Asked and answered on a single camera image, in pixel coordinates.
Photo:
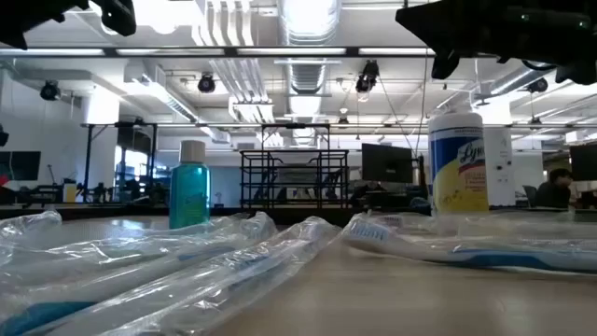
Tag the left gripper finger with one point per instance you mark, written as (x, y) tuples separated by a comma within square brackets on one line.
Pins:
[(112, 4), (119, 21)]

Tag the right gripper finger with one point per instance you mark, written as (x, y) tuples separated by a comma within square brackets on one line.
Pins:
[(429, 14), (443, 60)]

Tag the teal mouthwash bottle white cap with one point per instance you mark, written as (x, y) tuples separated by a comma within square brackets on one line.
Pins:
[(189, 196)]

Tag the blue toothbrush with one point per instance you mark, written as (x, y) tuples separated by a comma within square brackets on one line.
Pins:
[(490, 259), (261, 266), (140, 275)]

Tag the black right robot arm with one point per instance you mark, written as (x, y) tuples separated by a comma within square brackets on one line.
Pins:
[(564, 37)]

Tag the black ceiling spotlight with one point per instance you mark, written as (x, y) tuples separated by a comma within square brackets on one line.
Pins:
[(50, 91), (368, 77), (206, 84), (538, 85)]

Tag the black computer monitor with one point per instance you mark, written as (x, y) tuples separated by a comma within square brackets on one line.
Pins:
[(585, 163), (387, 163)]

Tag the disinfecting wipes canister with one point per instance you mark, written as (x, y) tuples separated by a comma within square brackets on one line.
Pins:
[(457, 186)]

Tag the person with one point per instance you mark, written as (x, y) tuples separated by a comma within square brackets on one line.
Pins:
[(552, 193)]

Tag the yellow container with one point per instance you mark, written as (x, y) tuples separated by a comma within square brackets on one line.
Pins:
[(70, 192)]

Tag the black background rig frame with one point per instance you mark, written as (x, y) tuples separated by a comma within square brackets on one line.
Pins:
[(87, 158)]

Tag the black wall screen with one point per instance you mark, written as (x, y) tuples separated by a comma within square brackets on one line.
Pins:
[(21, 165)]

